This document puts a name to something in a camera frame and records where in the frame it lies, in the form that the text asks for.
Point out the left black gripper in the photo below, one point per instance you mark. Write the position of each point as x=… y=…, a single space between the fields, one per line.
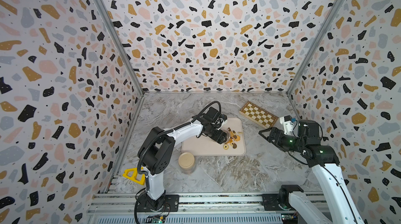
x=221 y=137

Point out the wooden chessboard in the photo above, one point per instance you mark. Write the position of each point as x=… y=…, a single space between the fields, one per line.
x=258 y=115

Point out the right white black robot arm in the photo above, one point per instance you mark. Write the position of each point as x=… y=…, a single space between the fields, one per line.
x=325 y=165

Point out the pile of poured cookies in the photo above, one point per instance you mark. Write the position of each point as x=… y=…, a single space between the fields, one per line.
x=232 y=139

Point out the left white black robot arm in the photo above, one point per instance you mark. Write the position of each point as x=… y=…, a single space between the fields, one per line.
x=156 y=152

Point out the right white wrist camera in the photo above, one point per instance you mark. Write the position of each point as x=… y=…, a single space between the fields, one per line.
x=288 y=123

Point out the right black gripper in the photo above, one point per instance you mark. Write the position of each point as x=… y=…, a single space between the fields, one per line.
x=274 y=131

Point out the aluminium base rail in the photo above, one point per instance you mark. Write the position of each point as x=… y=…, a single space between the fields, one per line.
x=195 y=208

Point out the beige rectangular tray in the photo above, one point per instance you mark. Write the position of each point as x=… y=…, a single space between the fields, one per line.
x=205 y=146

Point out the cookie jar with beige lid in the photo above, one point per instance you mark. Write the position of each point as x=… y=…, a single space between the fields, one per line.
x=187 y=163

